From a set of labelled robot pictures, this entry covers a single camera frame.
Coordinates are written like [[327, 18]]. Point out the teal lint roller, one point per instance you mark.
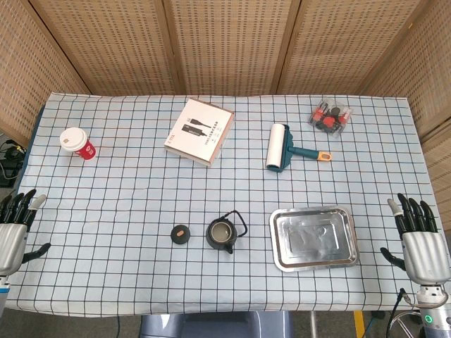
[[282, 146]]

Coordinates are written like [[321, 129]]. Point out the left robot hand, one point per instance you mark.
[[11, 239]]

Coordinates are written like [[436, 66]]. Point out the red paper coffee cup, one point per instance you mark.
[[78, 144]]

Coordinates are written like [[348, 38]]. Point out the woven bamboo folding screen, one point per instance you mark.
[[225, 45]]

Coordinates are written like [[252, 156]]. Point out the black cast iron teapot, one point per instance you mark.
[[222, 234]]

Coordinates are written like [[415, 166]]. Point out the black floor equipment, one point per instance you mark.
[[10, 163]]

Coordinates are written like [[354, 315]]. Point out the black teapot lid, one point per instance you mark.
[[180, 234]]

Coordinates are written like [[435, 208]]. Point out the blue checkered tablecloth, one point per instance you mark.
[[225, 200]]

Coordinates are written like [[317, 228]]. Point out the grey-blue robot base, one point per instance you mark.
[[216, 324]]

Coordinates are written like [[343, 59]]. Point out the clear box of red-black parts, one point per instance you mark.
[[330, 117]]

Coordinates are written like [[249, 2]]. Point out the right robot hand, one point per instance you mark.
[[423, 248]]

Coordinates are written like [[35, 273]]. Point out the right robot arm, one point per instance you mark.
[[434, 310]]

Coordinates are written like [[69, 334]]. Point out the stainless steel tray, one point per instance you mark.
[[313, 238]]

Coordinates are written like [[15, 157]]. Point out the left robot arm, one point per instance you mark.
[[3, 288]]

